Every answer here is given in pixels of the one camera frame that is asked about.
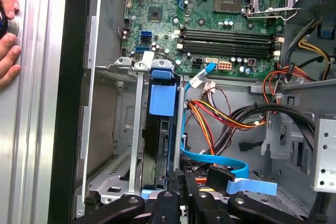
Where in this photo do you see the black PC case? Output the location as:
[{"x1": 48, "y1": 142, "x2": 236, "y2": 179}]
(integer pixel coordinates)
[{"x1": 48, "y1": 0, "x2": 336, "y2": 224}]

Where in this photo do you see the wire locking lever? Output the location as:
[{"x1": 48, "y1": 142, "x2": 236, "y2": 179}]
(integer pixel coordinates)
[{"x1": 246, "y1": 6, "x2": 302, "y2": 22}]

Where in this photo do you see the person's hand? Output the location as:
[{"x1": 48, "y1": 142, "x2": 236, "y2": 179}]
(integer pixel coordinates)
[{"x1": 0, "y1": 0, "x2": 22, "y2": 91}]

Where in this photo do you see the red orange wire bundle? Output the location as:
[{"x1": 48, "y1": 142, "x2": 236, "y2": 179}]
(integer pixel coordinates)
[{"x1": 262, "y1": 62, "x2": 316, "y2": 104}]

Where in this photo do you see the grey metal disk bay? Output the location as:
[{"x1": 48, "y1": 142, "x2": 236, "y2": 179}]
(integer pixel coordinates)
[{"x1": 76, "y1": 56, "x2": 190, "y2": 205}]

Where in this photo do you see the blue flat data wire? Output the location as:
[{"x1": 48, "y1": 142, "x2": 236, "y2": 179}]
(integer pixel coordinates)
[{"x1": 180, "y1": 61, "x2": 278, "y2": 197}]

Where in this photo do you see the black square chipset chip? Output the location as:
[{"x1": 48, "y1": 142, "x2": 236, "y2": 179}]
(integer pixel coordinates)
[{"x1": 148, "y1": 7, "x2": 164, "y2": 23}]

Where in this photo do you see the thick black cable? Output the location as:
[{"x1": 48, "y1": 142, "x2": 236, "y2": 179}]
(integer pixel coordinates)
[{"x1": 217, "y1": 103, "x2": 316, "y2": 156}]

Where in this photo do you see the hard disk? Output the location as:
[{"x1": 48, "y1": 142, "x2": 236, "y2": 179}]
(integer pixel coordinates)
[{"x1": 141, "y1": 68, "x2": 182, "y2": 199}]

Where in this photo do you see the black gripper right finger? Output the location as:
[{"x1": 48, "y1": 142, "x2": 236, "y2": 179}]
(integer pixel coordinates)
[{"x1": 189, "y1": 191, "x2": 305, "y2": 224}]

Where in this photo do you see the round black blue-ringed tool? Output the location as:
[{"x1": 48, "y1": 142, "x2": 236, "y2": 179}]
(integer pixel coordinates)
[{"x1": 0, "y1": 8, "x2": 20, "y2": 41}]

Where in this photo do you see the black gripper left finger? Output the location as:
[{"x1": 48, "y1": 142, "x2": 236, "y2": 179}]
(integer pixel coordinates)
[{"x1": 70, "y1": 190, "x2": 181, "y2": 224}]

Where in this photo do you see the orange red power wire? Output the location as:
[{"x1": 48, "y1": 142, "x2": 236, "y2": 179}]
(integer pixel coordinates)
[{"x1": 170, "y1": 99, "x2": 267, "y2": 204}]

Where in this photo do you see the green motherboard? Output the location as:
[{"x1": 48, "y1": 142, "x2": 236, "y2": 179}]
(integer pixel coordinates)
[{"x1": 122, "y1": 0, "x2": 287, "y2": 79}]

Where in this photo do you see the black RAM slot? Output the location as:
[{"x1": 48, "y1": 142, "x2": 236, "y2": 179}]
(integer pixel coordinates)
[
  {"x1": 182, "y1": 28, "x2": 276, "y2": 36},
  {"x1": 182, "y1": 34, "x2": 275, "y2": 41},
  {"x1": 181, "y1": 47, "x2": 273, "y2": 55},
  {"x1": 181, "y1": 40, "x2": 274, "y2": 48}
]

